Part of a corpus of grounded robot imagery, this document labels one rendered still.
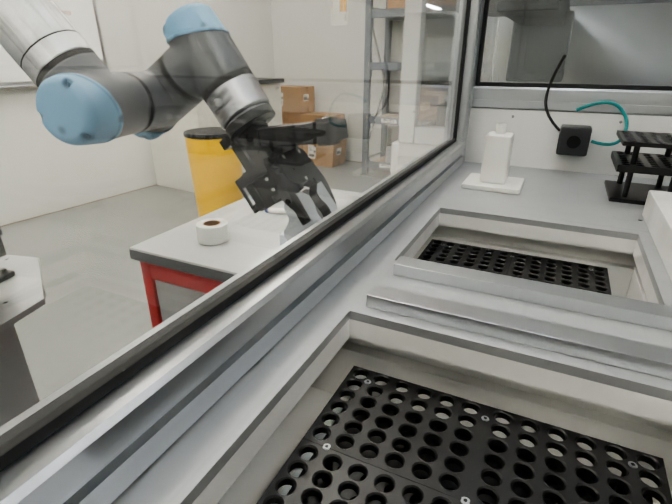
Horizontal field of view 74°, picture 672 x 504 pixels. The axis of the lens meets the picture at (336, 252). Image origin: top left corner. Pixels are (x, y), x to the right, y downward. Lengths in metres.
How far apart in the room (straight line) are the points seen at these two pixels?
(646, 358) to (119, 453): 0.33
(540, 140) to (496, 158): 0.20
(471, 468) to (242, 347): 0.17
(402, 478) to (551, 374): 0.13
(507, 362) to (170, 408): 0.23
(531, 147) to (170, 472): 0.84
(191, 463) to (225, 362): 0.06
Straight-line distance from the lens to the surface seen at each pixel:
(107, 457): 0.25
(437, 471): 0.32
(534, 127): 0.95
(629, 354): 0.37
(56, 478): 0.24
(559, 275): 0.61
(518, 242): 0.69
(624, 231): 0.66
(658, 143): 0.77
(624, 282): 0.69
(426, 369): 0.41
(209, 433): 0.29
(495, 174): 0.77
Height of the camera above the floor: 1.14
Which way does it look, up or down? 24 degrees down
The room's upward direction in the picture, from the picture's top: straight up
